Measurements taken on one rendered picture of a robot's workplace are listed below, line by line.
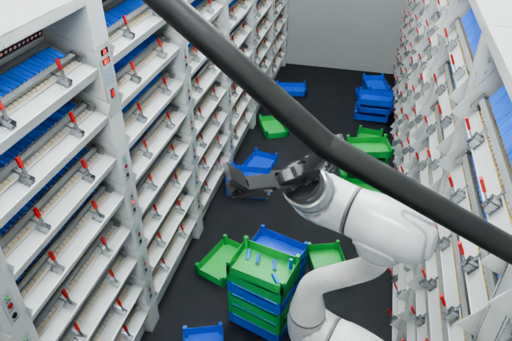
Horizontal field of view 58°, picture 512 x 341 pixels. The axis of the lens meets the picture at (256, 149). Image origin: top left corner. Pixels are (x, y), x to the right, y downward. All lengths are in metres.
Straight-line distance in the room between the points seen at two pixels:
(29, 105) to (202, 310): 1.61
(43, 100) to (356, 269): 1.02
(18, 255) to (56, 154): 0.32
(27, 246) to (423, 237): 1.15
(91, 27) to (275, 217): 1.97
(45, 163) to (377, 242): 1.06
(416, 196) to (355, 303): 2.34
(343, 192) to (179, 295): 1.97
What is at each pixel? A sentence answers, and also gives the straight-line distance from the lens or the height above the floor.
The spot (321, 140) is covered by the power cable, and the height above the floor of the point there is 1.92.
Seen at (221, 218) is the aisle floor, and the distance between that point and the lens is 3.21.
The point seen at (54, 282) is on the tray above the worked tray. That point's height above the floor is 0.92.
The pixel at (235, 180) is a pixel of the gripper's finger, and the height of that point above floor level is 1.73.
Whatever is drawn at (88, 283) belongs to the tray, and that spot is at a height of 0.74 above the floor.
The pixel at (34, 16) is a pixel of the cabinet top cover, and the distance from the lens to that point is 1.47.
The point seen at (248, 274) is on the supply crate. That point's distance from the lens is 2.25.
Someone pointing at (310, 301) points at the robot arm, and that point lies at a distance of 1.25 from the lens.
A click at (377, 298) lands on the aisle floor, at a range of 2.82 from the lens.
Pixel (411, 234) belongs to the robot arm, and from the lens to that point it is 0.90.
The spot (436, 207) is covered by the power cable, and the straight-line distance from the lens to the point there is 0.46.
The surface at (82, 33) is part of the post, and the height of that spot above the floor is 1.61.
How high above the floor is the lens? 2.15
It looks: 34 degrees down
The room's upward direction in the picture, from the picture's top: straight up
